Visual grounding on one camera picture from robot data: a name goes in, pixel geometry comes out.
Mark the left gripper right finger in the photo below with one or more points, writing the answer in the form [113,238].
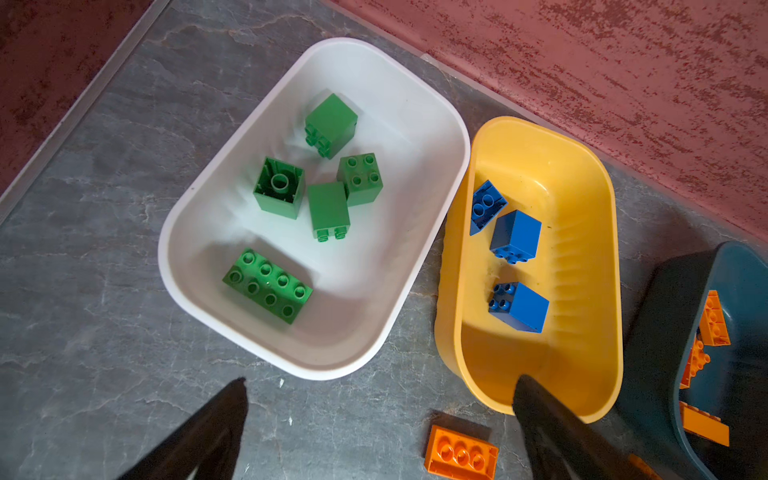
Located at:
[559,445]

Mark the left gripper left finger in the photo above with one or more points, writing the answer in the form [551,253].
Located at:
[206,446]

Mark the orange lego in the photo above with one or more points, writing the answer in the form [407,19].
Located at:
[640,464]
[696,361]
[703,424]
[712,324]
[454,455]

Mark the blue lego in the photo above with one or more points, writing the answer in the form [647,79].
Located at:
[519,307]
[516,237]
[487,203]

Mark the green long lego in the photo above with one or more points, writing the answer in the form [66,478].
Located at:
[268,285]

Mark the green lego small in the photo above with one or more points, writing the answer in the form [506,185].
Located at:
[329,211]

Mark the green lego cluster top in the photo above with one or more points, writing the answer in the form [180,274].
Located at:
[280,187]

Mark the green lego cluster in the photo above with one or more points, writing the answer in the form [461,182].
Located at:
[361,178]
[280,187]

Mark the yellow rectangular container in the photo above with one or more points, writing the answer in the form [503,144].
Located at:
[578,355]

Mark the teal rectangular container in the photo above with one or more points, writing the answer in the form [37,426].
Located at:
[695,381]

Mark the white rectangular container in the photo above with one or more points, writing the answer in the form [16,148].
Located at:
[302,238]

